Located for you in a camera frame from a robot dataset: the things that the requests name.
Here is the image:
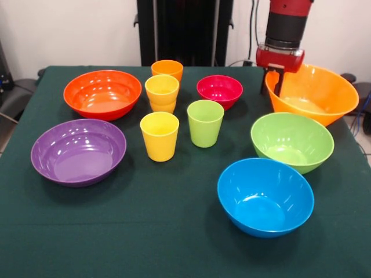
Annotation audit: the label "yellow-orange cup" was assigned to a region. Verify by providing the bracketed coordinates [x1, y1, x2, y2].
[149, 98, 177, 115]

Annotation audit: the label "red bowl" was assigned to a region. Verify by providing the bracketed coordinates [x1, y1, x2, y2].
[63, 69, 143, 122]

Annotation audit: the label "orange cup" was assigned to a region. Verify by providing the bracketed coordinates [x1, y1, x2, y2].
[151, 60, 184, 85]

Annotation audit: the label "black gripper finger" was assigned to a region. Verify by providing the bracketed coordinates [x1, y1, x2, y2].
[260, 67, 269, 96]
[272, 69, 286, 98]

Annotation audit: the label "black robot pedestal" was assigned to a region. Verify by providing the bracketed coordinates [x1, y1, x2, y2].
[133, 0, 235, 67]

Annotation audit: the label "yellow cup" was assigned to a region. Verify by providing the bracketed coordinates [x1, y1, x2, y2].
[144, 74, 180, 105]
[139, 111, 180, 163]

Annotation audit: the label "dark green tablecloth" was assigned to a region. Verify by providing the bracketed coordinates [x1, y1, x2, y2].
[0, 65, 371, 278]

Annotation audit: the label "green cup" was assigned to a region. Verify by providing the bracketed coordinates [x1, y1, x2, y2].
[187, 100, 225, 149]

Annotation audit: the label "green bowl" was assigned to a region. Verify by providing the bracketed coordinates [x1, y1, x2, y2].
[250, 112, 335, 175]

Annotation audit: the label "large orange bowl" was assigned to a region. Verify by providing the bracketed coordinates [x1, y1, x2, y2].
[264, 63, 360, 127]

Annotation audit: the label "black equipment box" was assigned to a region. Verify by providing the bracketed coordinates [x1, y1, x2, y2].
[0, 40, 14, 98]

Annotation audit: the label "small pink bowl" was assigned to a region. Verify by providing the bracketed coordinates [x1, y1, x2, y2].
[196, 75, 244, 111]

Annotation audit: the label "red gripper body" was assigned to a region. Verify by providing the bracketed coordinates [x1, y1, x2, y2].
[255, 43, 306, 74]

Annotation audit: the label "black hanging cables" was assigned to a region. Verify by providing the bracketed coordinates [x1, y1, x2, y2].
[248, 0, 261, 66]

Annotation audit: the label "blue cable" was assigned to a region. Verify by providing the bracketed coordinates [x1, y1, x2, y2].
[351, 89, 371, 137]

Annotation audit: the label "blue bowl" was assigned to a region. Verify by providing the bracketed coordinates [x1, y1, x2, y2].
[217, 158, 315, 239]

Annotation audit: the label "purple bowl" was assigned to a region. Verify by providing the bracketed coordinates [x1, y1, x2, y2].
[30, 118, 128, 188]

